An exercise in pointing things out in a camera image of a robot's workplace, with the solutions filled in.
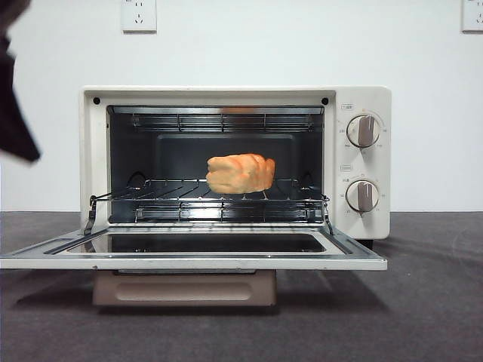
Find white wall socket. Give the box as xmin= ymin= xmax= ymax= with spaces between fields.
xmin=122 ymin=0 xmax=158 ymax=34
xmin=460 ymin=0 xmax=483 ymax=33

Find cream Toshiba toaster oven body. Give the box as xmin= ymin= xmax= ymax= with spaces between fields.
xmin=78 ymin=85 xmax=392 ymax=242

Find golden brown bread loaf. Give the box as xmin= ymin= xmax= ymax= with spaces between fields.
xmin=206 ymin=152 xmax=276 ymax=196

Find oven door with tan handle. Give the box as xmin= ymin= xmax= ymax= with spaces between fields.
xmin=0 ymin=228 xmax=389 ymax=307

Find cream oven knob tan grip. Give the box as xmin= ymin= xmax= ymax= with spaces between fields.
xmin=345 ymin=179 xmax=380 ymax=213
xmin=346 ymin=115 xmax=381 ymax=149

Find metal wire oven rack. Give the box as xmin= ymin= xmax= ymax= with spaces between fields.
xmin=90 ymin=177 xmax=330 ymax=201

